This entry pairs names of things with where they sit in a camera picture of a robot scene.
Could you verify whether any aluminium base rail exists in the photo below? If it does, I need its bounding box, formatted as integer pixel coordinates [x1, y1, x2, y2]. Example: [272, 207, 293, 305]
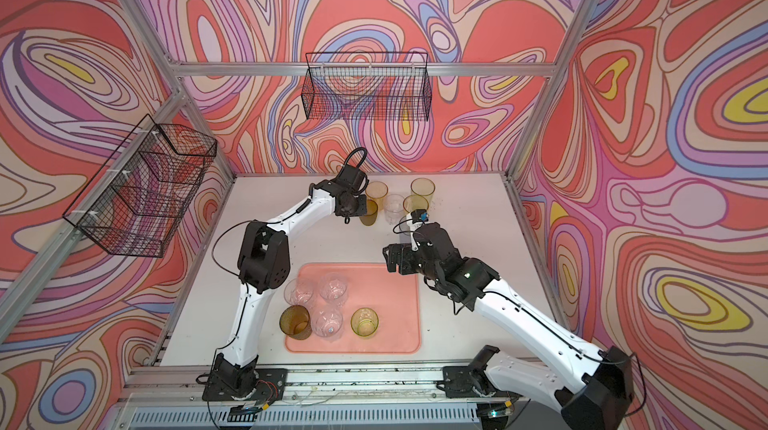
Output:
[113, 360, 613, 430]

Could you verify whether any clear glass tumbler front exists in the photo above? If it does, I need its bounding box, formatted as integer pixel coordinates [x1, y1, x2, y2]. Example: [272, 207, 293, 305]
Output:
[311, 305, 344, 339]

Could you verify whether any pink plastic tray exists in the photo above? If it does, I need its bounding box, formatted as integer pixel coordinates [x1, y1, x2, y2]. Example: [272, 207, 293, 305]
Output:
[285, 263, 421, 355]

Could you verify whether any black wire basket back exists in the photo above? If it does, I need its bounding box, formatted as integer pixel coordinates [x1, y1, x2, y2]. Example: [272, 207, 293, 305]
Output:
[301, 51, 433, 122]

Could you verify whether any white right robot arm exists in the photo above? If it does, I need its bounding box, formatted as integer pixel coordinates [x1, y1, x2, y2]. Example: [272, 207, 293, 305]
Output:
[382, 223, 635, 429]

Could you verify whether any yellow-green tall glass back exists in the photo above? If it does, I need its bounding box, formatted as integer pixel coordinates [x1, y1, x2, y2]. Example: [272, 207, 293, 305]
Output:
[410, 177, 436, 205]

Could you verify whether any dark olive dotted glass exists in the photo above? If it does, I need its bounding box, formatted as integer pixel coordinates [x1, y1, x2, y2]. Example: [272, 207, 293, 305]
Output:
[279, 305, 312, 340]

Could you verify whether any yellow tall glass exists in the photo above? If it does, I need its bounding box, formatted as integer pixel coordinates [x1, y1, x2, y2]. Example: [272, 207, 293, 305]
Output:
[403, 194, 430, 216]

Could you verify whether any small dark amber glass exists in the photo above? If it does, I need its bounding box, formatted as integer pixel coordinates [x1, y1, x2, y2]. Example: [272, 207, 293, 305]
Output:
[359, 199, 379, 227]

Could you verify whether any clear glass small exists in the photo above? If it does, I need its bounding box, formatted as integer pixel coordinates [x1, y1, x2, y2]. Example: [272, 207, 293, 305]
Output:
[383, 193, 405, 226]

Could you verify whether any black wire basket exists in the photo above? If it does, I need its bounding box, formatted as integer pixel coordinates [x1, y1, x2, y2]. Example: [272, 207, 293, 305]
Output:
[301, 51, 433, 122]
[62, 115, 218, 258]

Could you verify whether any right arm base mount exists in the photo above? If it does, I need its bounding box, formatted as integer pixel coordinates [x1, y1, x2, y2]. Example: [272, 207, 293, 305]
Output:
[435, 345, 520, 401]

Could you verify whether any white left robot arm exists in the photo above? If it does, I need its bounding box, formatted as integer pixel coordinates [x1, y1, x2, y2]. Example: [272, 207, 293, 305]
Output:
[203, 164, 368, 402]

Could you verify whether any amber glass tumbler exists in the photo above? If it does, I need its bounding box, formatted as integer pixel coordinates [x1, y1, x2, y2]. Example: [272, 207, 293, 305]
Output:
[365, 181, 389, 210]

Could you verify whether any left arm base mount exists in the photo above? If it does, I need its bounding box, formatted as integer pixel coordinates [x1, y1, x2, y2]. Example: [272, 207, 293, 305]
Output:
[195, 353, 288, 403]

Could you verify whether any clear faceted glass tumbler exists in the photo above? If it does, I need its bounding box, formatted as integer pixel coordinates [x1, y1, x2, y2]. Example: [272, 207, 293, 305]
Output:
[284, 278, 316, 309]

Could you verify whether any green glass tumbler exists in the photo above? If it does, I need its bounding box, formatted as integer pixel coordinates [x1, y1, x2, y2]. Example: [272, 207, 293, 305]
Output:
[350, 307, 379, 338]

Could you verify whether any black wire basket left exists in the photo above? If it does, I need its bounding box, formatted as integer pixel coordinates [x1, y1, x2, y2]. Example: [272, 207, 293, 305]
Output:
[62, 115, 218, 258]

